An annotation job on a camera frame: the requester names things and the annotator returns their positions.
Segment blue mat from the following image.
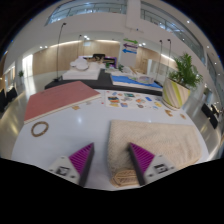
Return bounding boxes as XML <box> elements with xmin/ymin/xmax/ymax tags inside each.
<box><xmin>110</xmin><ymin>74</ymin><xmax>164</xmax><ymax>90</ymax></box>

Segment black low platform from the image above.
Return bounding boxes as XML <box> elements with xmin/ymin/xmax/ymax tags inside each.
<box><xmin>44</xmin><ymin>68</ymin><xmax>164</xmax><ymax>98</ymax></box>

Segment tall black floor lamp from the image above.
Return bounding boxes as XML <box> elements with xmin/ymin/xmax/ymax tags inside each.
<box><xmin>166</xmin><ymin>38</ymin><xmax>172</xmax><ymax>78</ymax></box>
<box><xmin>157</xmin><ymin>39</ymin><xmax>164</xmax><ymax>82</ymax></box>
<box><xmin>53</xmin><ymin>22</ymin><xmax>68</xmax><ymax>83</ymax></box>

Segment white sheet with colourful stickers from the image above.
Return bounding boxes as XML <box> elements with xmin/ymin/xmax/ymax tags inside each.
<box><xmin>105</xmin><ymin>90</ymin><xmax>164</xmax><ymax>110</ymax></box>

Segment potted plant in striped pot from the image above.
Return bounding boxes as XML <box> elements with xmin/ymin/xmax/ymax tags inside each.
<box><xmin>161</xmin><ymin>52</ymin><xmax>204</xmax><ymax>112</ymax></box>

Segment green arrow sign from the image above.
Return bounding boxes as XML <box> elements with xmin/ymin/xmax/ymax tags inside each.
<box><xmin>123</xmin><ymin>38</ymin><xmax>139</xmax><ymax>45</ymax></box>

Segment purple arrow sign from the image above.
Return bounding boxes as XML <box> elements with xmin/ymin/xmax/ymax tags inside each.
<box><xmin>123</xmin><ymin>43</ymin><xmax>139</xmax><ymax>50</ymax></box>

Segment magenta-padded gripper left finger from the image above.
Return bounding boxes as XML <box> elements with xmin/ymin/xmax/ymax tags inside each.
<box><xmin>47</xmin><ymin>142</ymin><xmax>96</xmax><ymax>188</ymax></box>

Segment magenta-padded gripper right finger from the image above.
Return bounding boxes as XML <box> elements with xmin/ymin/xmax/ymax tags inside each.
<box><xmin>128</xmin><ymin>142</ymin><xmax>177</xmax><ymax>187</ymax></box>

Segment flat wooden cutout piece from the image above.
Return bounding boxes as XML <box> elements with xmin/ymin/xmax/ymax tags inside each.
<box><xmin>110</xmin><ymin>168</ymin><xmax>139</xmax><ymax>188</ymax></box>

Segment blue arrow sign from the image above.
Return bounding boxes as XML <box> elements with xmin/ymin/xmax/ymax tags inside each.
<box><xmin>121</xmin><ymin>48</ymin><xmax>138</xmax><ymax>55</ymax></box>

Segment black piano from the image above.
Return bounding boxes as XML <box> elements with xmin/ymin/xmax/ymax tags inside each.
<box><xmin>92</xmin><ymin>53</ymin><xmax>118</xmax><ymax>69</ymax></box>

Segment wooden ring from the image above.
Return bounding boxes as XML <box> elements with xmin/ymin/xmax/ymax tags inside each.
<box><xmin>30</xmin><ymin>121</ymin><xmax>50</xmax><ymax>138</ymax></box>

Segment pink flat board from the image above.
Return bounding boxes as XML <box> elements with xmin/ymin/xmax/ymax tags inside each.
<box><xmin>23</xmin><ymin>80</ymin><xmax>102</xmax><ymax>125</ymax></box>

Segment beige knitted towel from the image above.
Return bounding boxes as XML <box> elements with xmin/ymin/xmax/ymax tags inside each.
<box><xmin>106</xmin><ymin>119</ymin><xmax>203</xmax><ymax>188</ymax></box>

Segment white display model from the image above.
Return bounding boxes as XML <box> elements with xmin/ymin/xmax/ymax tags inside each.
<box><xmin>62</xmin><ymin>57</ymin><xmax>107</xmax><ymax>82</ymax></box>

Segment black lounge seats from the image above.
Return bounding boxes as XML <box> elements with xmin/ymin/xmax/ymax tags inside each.
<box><xmin>200</xmin><ymin>102</ymin><xmax>220</xmax><ymax>130</ymax></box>
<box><xmin>0</xmin><ymin>85</ymin><xmax>18</xmax><ymax>113</ymax></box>

